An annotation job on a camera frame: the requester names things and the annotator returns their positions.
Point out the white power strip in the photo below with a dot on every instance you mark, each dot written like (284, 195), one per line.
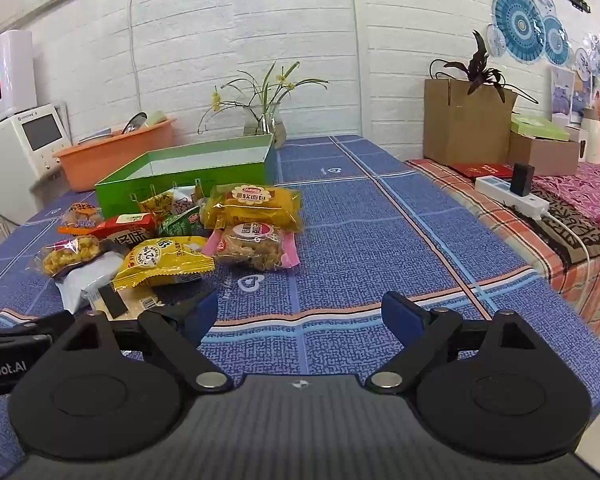
(500, 192)

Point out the orange plaid cloth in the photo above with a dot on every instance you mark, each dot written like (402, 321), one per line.
(500, 240)

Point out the metal bowl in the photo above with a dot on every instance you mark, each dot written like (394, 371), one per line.
(132, 122)

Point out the blue patterned tablecloth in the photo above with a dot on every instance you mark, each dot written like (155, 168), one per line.
(360, 240)

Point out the yellow patterned snack packet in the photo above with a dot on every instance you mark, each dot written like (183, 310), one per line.
(160, 202)

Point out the black charger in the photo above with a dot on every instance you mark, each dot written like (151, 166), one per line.
(522, 180)

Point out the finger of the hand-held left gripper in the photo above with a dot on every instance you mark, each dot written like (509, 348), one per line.
(55, 322)

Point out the white red-print snack packet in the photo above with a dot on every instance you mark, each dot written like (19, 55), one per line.
(186, 201)

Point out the clear packet of yellow puffs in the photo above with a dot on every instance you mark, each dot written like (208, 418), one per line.
(70, 255)

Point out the small pale paper fan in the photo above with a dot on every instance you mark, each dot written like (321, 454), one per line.
(496, 40)
(544, 2)
(583, 62)

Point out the green cardboard box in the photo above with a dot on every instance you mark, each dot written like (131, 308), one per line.
(180, 180)

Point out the green snack packet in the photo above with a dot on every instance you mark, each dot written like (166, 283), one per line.
(182, 224)

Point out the yellow bread packet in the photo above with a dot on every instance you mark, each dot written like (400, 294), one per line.
(252, 205)

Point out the light green plastic bowl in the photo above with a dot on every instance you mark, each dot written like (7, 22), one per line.
(158, 119)

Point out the yellow round-label snack packet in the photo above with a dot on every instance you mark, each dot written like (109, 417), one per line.
(160, 260)

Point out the large blue paper fan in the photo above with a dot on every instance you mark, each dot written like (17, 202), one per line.
(519, 14)

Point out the white appliance with screen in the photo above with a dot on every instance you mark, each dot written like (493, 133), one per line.
(10, 160)

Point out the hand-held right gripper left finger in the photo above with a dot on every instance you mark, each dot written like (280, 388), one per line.
(206, 312)

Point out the purple leafy plant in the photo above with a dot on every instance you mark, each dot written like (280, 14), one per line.
(480, 67)

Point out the orange plastic basin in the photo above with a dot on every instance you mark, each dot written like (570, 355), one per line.
(115, 157)

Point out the large brown cardboard box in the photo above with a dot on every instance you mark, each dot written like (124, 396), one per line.
(465, 125)

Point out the white thermos bottle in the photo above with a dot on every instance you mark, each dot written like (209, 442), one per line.
(591, 135)

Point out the pink floral cloth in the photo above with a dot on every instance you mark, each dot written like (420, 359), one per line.
(580, 185)

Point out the glass vase with yellow flowers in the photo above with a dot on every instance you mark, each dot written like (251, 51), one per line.
(265, 115)

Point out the small brown cardboard box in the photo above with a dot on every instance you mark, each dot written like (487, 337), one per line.
(542, 155)

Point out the beige barcode snack packet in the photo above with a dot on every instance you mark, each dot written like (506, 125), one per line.
(135, 305)

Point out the black wall sign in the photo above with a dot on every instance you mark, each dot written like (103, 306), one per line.
(577, 0)

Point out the brown patterned cloth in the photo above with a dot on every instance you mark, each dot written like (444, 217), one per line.
(575, 232)

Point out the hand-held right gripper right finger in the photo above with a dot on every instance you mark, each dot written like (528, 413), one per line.
(402, 317)

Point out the medium blue paper fan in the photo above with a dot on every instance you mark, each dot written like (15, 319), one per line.
(556, 40)

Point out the flat light green box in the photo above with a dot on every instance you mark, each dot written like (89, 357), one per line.
(540, 127)

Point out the wall photo print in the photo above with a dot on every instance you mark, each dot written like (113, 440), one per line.
(562, 90)

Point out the white wall conduit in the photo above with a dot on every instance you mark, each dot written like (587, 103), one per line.
(133, 35)

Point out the red booklet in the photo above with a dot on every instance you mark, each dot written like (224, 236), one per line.
(480, 170)

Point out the white water purifier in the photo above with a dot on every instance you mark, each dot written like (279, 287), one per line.
(10, 70)

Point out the pink-edged clear pastry packet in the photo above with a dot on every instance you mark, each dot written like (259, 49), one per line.
(252, 247)

